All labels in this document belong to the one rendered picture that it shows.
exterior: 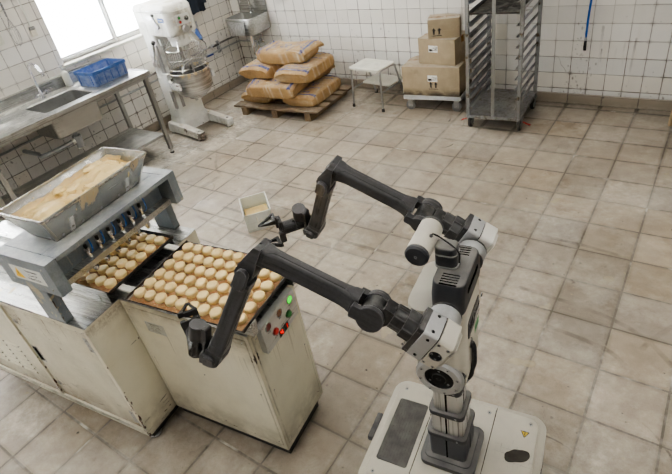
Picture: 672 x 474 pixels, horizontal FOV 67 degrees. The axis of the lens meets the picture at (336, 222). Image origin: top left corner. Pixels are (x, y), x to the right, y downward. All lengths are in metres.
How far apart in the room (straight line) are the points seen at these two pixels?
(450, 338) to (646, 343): 1.84
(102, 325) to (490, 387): 1.83
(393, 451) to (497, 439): 0.42
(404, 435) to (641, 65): 4.00
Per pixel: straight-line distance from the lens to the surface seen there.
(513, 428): 2.33
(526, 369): 2.85
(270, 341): 2.07
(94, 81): 5.48
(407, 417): 2.35
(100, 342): 2.44
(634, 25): 5.25
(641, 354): 3.04
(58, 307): 2.40
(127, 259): 2.53
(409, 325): 1.38
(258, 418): 2.46
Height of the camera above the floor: 2.20
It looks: 34 degrees down
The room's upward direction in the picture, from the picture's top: 11 degrees counter-clockwise
